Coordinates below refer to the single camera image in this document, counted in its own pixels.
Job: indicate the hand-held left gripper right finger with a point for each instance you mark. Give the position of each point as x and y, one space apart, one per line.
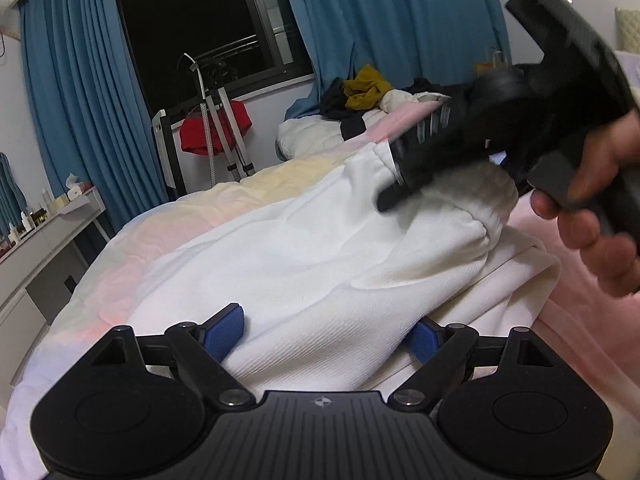
424 338

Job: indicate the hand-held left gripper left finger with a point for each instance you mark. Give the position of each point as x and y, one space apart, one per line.
226 329

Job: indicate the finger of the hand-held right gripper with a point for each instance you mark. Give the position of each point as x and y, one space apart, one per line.
430 145

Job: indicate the white knit garment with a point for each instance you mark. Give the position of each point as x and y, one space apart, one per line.
320 270

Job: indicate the pile of clothes on bed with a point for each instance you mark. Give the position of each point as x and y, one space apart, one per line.
310 135

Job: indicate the person's right hand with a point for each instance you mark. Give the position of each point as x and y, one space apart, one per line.
607 245

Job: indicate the quilted headboard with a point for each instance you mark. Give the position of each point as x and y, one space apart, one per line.
629 27

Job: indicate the mustard yellow garment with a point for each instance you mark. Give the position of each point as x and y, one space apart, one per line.
365 90

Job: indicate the black garment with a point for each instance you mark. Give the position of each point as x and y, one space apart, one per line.
337 100

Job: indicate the pastel bed cover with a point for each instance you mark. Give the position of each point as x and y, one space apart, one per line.
165 240

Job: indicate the blue curtain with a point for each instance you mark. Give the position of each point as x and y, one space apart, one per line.
395 20
85 95

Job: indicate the white dresser desk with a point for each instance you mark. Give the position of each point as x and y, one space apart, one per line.
55 240

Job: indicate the red cloth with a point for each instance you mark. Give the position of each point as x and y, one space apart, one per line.
195 132

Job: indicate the tissue box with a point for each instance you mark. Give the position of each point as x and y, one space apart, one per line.
76 191

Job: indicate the row of small bottles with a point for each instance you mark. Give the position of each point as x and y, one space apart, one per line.
27 227

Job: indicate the dark window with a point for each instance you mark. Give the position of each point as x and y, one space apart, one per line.
200 15

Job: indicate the white rack frame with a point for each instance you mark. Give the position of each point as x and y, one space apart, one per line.
167 155

